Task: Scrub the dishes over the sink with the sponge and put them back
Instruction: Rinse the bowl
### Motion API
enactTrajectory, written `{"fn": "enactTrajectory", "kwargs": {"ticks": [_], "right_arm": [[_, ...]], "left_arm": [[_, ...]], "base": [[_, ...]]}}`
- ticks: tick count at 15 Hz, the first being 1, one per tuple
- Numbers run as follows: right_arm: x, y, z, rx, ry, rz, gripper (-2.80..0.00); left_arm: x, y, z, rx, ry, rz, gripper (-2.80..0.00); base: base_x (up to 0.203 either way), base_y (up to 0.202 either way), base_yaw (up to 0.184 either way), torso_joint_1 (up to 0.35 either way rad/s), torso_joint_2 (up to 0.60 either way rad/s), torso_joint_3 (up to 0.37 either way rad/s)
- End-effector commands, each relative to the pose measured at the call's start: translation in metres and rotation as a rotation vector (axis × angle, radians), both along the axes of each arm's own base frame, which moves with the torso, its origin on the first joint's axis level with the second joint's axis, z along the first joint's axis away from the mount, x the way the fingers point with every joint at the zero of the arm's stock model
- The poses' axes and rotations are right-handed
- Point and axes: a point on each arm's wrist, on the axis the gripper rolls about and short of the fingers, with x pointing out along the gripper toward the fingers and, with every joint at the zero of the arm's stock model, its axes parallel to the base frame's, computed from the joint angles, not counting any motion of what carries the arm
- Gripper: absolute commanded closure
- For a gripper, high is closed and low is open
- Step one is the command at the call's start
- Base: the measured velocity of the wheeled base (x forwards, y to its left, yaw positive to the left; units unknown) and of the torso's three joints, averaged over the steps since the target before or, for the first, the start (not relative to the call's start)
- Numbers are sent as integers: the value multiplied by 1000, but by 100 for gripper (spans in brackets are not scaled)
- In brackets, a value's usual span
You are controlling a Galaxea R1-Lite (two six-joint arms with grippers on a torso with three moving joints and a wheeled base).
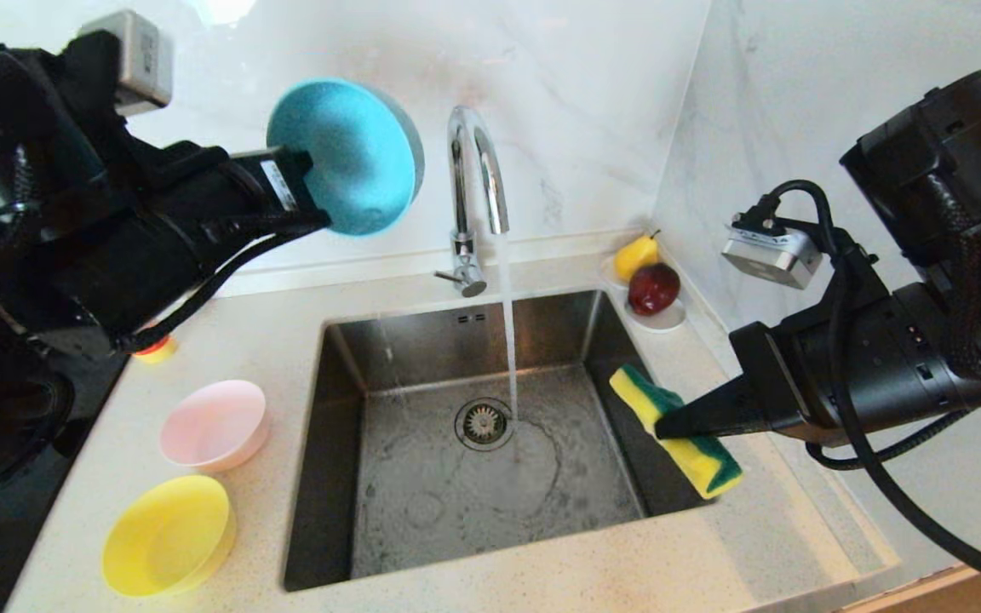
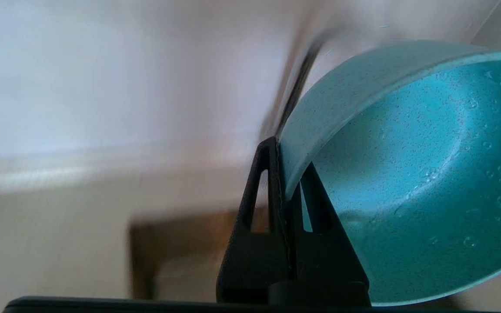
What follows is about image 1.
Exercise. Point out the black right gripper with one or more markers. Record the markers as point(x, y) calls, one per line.
point(784, 383)

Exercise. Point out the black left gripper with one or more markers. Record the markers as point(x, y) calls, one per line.
point(265, 191)

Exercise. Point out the blue plastic bowl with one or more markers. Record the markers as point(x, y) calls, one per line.
point(354, 162)

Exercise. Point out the green and yellow sponge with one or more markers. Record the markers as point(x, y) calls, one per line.
point(708, 468)

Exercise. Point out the chrome gooseneck faucet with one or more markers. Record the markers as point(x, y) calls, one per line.
point(459, 196)

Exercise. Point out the orange dish soap bottle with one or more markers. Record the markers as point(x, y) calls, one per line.
point(154, 349)

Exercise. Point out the pink plastic bowl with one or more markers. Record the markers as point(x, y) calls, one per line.
point(214, 430)

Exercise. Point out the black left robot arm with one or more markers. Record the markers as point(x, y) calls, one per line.
point(73, 221)

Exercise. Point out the metal sink drain strainer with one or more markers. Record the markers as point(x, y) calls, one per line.
point(482, 424)

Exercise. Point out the stainless steel sink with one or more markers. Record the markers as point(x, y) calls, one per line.
point(422, 511)

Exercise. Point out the small white dish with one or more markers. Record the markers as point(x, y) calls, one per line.
point(667, 322)

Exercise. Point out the red apple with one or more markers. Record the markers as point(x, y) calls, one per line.
point(654, 289)

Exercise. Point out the yellow pear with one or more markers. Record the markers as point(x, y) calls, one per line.
point(635, 258)

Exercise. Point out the yellow plastic bowl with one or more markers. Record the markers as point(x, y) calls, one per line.
point(169, 538)

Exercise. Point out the black induction cooktop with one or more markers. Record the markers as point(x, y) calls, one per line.
point(5, 511)

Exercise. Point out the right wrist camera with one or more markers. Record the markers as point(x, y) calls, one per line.
point(771, 251)

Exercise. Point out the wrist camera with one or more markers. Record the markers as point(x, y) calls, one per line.
point(771, 251)
point(137, 60)

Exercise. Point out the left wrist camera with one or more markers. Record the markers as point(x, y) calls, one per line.
point(137, 60)

